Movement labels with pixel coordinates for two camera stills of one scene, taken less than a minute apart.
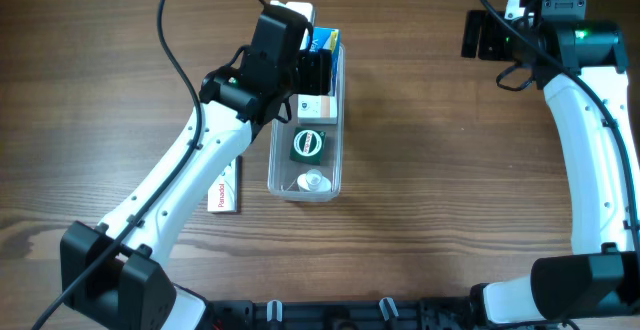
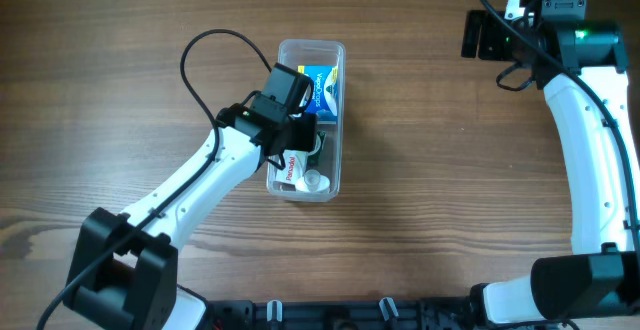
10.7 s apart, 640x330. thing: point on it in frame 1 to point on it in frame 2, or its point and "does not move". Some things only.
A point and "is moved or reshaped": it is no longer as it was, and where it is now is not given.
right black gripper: (489, 45) does not move
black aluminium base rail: (345, 314) does not move
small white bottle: (313, 181) does not move
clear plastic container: (306, 154) does not move
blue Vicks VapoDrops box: (327, 38) to (325, 80)
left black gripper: (317, 69) to (307, 136)
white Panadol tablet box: (225, 195) is moved or reshaped
